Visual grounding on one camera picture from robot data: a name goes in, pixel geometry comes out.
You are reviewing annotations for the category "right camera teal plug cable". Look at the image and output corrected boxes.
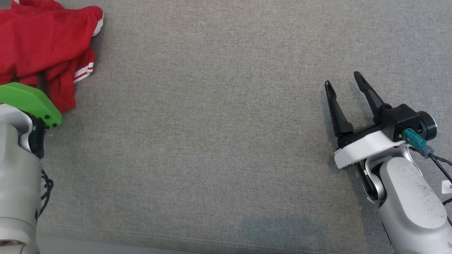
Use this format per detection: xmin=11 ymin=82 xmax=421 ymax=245
xmin=403 ymin=128 xmax=452 ymax=184

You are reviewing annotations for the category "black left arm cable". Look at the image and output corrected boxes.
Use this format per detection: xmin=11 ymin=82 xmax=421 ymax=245
xmin=35 ymin=169 xmax=54 ymax=221

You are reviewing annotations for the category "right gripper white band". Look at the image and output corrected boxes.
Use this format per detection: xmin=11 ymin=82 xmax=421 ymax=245
xmin=324 ymin=71 xmax=407 ymax=170

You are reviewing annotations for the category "red Bulls 23 jersey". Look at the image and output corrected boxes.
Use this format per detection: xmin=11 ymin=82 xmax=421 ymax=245
xmin=0 ymin=0 xmax=104 ymax=85

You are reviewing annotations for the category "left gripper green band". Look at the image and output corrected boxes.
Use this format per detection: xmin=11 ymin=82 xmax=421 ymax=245
xmin=0 ymin=72 xmax=62 ymax=128

